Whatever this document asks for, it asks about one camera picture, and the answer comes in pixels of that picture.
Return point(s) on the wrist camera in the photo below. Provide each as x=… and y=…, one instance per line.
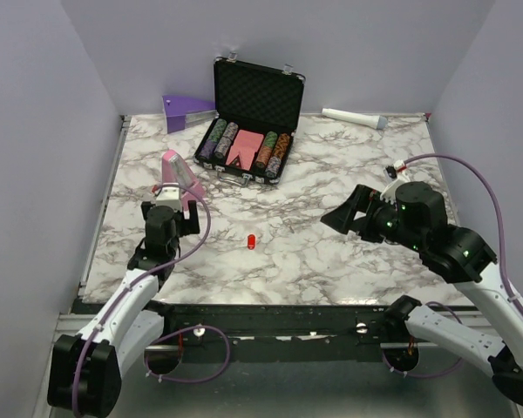
x=168, y=195
x=398, y=176

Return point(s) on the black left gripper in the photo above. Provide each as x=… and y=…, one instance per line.
x=193, y=218

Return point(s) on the pink plastic box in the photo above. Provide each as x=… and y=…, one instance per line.
x=174, y=169

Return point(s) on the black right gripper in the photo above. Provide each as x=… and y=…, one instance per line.
x=364, y=198

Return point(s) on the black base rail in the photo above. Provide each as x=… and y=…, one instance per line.
x=269, y=334

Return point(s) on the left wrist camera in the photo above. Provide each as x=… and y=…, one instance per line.
x=168, y=195

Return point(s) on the pink card deck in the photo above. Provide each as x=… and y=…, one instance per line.
x=244, y=148

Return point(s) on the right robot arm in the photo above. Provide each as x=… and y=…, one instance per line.
x=416, y=219

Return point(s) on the black poker chip case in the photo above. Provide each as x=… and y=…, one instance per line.
x=254, y=98

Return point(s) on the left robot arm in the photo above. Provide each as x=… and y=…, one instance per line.
x=87, y=368

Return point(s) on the purple wedge block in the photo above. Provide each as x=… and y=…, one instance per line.
x=183, y=111

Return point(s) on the white cylindrical tube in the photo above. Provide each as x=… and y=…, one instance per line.
x=376, y=122

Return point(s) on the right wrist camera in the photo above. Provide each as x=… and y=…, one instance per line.
x=398, y=176

